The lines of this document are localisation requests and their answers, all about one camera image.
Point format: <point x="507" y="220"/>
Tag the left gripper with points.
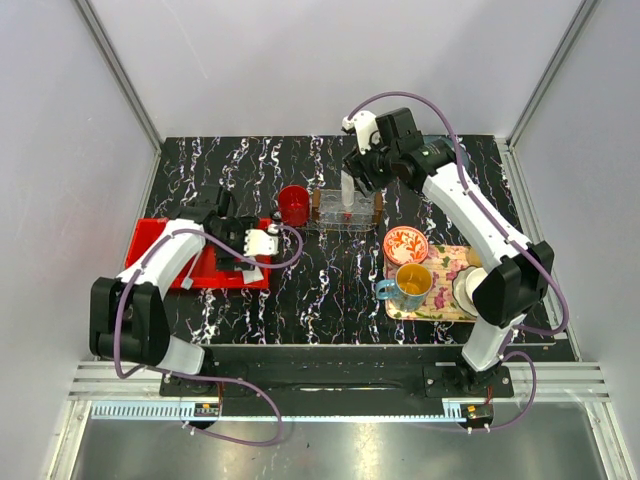
<point x="241" y="225"/>

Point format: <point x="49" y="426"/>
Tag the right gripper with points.
<point x="357" y="164"/>

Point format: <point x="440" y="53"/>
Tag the white toothpaste tube red cap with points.
<point x="347" y="194"/>

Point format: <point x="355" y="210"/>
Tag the white toothpaste tube black cap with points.
<point x="252" y="276"/>

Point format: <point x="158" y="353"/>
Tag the red cup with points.
<point x="294" y="205"/>

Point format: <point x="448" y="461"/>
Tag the clear acrylic toothbrush holder rack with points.
<point x="328" y="210"/>

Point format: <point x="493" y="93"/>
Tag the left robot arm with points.
<point x="128" y="310"/>

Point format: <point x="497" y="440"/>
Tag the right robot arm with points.
<point x="518" y="270"/>

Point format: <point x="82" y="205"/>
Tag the white toothbrush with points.
<point x="187" y="281"/>

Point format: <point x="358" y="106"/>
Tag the red plastic organizer bin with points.
<point x="145" y="240"/>

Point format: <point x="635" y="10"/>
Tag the orange floral bowl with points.
<point x="405" y="244"/>

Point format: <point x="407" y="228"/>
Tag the yellow cup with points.
<point x="473" y="258"/>

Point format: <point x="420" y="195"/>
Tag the blue mug yellow inside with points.
<point x="408" y="289"/>

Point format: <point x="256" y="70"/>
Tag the white small bowl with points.
<point x="465" y="284"/>

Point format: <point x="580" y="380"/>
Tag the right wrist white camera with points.
<point x="364" y="127"/>

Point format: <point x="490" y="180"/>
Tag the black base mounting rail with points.
<point x="345" y="381"/>

